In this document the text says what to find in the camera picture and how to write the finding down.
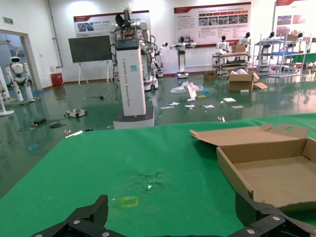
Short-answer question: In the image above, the slim white robot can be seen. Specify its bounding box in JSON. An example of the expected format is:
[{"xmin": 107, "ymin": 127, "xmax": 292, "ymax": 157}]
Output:
[{"xmin": 155, "ymin": 41, "xmax": 169, "ymax": 77}]

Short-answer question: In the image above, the black display screen with stand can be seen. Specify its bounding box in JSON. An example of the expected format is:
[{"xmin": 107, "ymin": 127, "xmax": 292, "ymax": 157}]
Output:
[{"xmin": 68, "ymin": 35, "xmax": 113, "ymax": 86}]

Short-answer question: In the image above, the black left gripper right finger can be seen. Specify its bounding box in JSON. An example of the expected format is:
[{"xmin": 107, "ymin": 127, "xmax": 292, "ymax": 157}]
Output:
[{"xmin": 229, "ymin": 192, "xmax": 316, "ymax": 237}]

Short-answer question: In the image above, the white robot with spread arms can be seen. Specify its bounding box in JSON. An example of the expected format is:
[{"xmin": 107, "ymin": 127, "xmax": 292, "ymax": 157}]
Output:
[{"xmin": 170, "ymin": 36, "xmax": 197, "ymax": 79}]

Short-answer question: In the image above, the low metal rack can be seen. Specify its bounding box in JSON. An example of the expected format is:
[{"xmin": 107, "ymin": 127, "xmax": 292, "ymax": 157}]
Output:
[{"xmin": 212, "ymin": 51, "xmax": 250, "ymax": 75}]

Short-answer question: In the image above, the open brown cardboard box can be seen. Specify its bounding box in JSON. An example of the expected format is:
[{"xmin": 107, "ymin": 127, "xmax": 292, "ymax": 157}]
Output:
[{"xmin": 189, "ymin": 123, "xmax": 316, "ymax": 213}]

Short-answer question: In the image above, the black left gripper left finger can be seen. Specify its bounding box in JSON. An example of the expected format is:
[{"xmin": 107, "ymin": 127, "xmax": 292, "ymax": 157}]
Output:
[{"xmin": 31, "ymin": 194, "xmax": 124, "ymax": 237}]

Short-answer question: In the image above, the wall info board with photo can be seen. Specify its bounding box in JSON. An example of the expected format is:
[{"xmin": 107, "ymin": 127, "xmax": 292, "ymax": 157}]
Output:
[{"xmin": 73, "ymin": 10, "xmax": 151, "ymax": 38}]

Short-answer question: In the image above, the green table cloth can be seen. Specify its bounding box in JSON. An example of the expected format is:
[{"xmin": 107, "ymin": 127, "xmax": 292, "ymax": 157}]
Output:
[{"xmin": 0, "ymin": 113, "xmax": 316, "ymax": 237}]

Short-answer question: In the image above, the grey wall pipe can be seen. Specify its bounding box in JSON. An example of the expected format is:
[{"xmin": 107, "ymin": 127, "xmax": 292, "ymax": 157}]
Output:
[{"xmin": 48, "ymin": 0, "xmax": 64, "ymax": 70}]

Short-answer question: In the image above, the tall grey shelving rack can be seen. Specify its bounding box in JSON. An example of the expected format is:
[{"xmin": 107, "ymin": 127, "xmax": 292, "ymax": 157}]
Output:
[{"xmin": 256, "ymin": 33, "xmax": 309, "ymax": 77}]

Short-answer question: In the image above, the red bin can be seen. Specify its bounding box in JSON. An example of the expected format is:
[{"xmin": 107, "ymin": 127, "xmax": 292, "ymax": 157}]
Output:
[{"xmin": 51, "ymin": 72, "xmax": 63, "ymax": 87}]

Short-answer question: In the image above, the large open shipping carton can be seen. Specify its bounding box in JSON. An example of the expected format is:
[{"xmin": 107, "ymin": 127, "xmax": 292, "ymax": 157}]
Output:
[{"xmin": 227, "ymin": 71, "xmax": 268, "ymax": 92}]

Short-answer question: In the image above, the white wheeled column robot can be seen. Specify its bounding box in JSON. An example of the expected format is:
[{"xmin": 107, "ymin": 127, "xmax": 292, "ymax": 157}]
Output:
[{"xmin": 108, "ymin": 6, "xmax": 158, "ymax": 130}]

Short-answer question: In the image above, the white grey device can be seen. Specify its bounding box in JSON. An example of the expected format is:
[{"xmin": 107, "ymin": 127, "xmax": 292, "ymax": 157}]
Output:
[{"xmin": 64, "ymin": 108, "xmax": 87, "ymax": 119}]

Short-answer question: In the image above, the crumpled clear plastic bag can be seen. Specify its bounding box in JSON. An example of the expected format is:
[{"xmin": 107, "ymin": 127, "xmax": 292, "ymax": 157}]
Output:
[{"xmin": 170, "ymin": 82, "xmax": 204, "ymax": 94}]

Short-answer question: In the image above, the wide red white info board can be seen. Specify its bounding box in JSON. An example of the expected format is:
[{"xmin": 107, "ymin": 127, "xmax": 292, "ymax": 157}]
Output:
[{"xmin": 173, "ymin": 2, "xmax": 252, "ymax": 47}]

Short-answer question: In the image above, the tall red white info board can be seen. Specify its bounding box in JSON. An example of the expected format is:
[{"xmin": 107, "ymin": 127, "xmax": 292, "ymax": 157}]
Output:
[{"xmin": 273, "ymin": 0, "xmax": 316, "ymax": 40}]

